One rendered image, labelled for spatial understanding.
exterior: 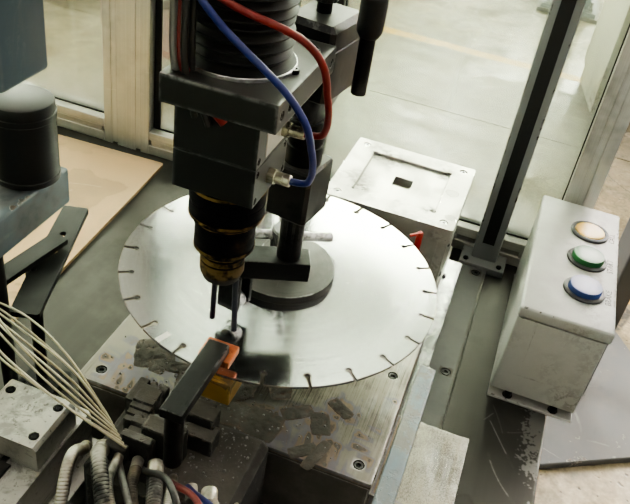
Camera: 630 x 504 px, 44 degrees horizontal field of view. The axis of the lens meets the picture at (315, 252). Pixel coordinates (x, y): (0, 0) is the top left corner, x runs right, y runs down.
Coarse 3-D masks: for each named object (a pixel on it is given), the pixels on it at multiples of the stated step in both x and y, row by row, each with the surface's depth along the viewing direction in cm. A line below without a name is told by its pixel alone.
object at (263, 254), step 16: (288, 224) 67; (288, 240) 68; (256, 256) 70; (272, 256) 70; (288, 256) 69; (304, 256) 71; (256, 272) 70; (272, 272) 70; (288, 272) 70; (304, 272) 70; (224, 288) 71; (240, 288) 70; (224, 304) 72
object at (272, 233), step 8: (256, 232) 77; (264, 232) 78; (272, 232) 78; (304, 232) 78; (312, 232) 79; (320, 232) 79; (328, 232) 79; (272, 240) 78; (304, 240) 79; (312, 240) 79; (320, 240) 79; (328, 240) 79
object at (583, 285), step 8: (576, 280) 94; (584, 280) 95; (592, 280) 95; (576, 288) 93; (584, 288) 93; (592, 288) 93; (600, 288) 94; (584, 296) 93; (592, 296) 92; (600, 296) 94
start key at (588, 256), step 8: (576, 248) 100; (584, 248) 100; (592, 248) 101; (576, 256) 99; (584, 256) 99; (592, 256) 99; (600, 256) 99; (584, 264) 98; (592, 264) 98; (600, 264) 98
